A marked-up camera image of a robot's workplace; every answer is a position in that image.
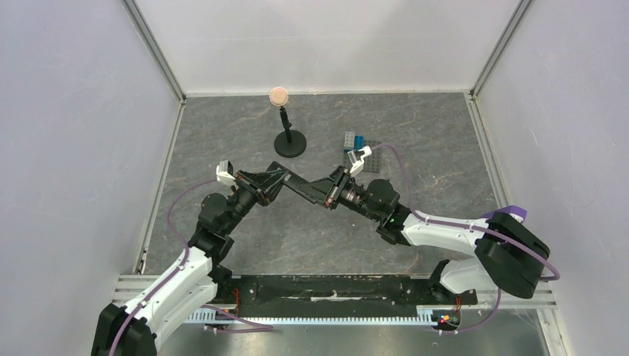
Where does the purple box device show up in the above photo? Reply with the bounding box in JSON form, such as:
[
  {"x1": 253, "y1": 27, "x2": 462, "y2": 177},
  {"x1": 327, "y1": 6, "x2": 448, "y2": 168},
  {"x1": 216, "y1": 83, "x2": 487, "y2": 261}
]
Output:
[{"x1": 493, "y1": 205, "x2": 527, "y2": 223}]

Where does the black stand with pink disc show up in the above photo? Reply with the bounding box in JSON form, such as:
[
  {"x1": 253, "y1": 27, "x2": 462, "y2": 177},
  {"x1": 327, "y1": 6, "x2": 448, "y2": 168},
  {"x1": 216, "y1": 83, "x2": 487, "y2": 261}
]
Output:
[{"x1": 269, "y1": 87, "x2": 307, "y2": 158}]

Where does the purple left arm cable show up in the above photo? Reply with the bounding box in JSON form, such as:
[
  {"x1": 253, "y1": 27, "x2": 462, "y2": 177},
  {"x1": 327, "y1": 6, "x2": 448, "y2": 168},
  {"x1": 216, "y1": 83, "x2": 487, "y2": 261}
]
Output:
[{"x1": 108, "y1": 179, "x2": 274, "y2": 356}]

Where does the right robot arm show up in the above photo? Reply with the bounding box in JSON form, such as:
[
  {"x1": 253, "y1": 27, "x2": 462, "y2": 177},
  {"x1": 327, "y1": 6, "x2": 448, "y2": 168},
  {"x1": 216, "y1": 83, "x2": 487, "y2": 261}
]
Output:
[{"x1": 284, "y1": 167, "x2": 550, "y2": 303}]

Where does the white cable duct strip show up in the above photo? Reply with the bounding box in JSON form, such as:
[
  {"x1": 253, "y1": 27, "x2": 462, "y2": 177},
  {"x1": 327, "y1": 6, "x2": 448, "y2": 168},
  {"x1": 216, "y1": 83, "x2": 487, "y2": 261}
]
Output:
[{"x1": 184, "y1": 309, "x2": 458, "y2": 327}]

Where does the dark grey lego baseplate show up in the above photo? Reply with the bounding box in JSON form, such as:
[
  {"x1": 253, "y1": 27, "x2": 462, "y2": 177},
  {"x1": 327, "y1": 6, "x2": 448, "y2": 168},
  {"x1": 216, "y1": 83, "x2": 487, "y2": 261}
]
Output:
[{"x1": 363, "y1": 139, "x2": 381, "y2": 174}]

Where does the black remote control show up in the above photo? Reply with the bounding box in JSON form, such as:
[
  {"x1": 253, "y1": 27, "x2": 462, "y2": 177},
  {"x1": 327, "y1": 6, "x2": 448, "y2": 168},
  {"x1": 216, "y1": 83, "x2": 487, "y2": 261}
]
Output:
[{"x1": 283, "y1": 172, "x2": 325, "y2": 205}]

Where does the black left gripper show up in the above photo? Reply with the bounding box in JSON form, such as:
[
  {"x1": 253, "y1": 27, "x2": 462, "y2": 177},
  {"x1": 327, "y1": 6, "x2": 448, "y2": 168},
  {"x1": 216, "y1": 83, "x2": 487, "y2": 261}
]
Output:
[{"x1": 223, "y1": 169, "x2": 291, "y2": 234}]

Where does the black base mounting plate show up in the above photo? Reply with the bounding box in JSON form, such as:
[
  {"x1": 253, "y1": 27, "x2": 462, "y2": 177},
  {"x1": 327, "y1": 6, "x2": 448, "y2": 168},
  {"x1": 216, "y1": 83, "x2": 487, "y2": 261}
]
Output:
[{"x1": 212, "y1": 274, "x2": 478, "y2": 318}]

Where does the light grey lego brick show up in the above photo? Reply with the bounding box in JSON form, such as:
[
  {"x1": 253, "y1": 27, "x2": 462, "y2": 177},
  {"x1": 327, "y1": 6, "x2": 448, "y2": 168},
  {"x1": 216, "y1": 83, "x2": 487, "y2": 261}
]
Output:
[{"x1": 343, "y1": 131, "x2": 356, "y2": 152}]

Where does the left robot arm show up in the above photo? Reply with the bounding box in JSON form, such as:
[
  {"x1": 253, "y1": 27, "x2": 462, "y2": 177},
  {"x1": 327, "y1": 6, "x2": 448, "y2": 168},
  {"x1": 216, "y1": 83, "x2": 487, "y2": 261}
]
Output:
[{"x1": 91, "y1": 161, "x2": 288, "y2": 355}]

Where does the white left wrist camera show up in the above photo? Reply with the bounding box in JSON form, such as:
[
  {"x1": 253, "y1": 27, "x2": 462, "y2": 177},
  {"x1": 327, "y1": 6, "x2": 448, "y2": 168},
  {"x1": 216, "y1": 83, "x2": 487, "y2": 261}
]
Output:
[{"x1": 216, "y1": 160, "x2": 236, "y2": 186}]

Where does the blue lego brick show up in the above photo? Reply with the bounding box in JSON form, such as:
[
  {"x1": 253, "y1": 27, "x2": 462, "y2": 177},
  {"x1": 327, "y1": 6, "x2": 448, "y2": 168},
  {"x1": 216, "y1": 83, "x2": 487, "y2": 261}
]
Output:
[{"x1": 354, "y1": 135, "x2": 364, "y2": 150}]

